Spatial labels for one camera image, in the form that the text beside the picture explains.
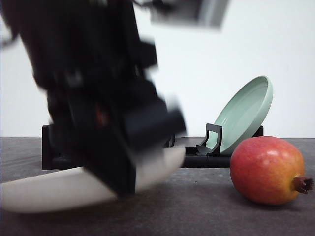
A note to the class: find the green plate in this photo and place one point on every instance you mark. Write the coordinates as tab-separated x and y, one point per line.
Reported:
243	113

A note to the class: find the white plate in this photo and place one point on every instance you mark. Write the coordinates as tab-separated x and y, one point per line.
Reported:
75	188

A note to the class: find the black dish rack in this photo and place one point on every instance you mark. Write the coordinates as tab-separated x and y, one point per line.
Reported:
206	155

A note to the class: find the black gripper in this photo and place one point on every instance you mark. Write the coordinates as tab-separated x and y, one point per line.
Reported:
91	57

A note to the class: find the red pomegranate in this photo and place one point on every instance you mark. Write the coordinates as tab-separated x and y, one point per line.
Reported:
266	169

